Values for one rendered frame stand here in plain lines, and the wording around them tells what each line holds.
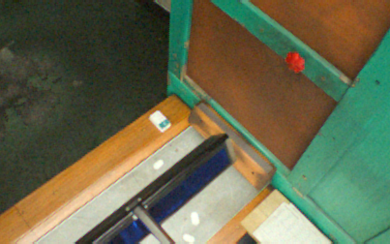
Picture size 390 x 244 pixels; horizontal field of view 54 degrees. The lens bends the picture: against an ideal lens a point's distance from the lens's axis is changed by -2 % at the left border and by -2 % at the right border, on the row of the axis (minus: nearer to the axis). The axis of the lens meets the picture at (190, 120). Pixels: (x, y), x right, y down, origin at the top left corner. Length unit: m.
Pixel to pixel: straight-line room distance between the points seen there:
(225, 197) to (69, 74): 1.44
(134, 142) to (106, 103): 1.03
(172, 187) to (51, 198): 0.48
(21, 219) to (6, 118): 1.18
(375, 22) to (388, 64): 0.07
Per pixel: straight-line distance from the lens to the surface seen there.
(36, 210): 1.15
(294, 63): 0.79
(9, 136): 2.21
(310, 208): 1.13
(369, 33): 0.70
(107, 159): 1.17
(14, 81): 2.41
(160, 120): 1.21
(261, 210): 1.13
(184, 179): 0.78
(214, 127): 1.13
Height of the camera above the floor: 1.81
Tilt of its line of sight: 58 degrees down
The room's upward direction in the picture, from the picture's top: 8 degrees clockwise
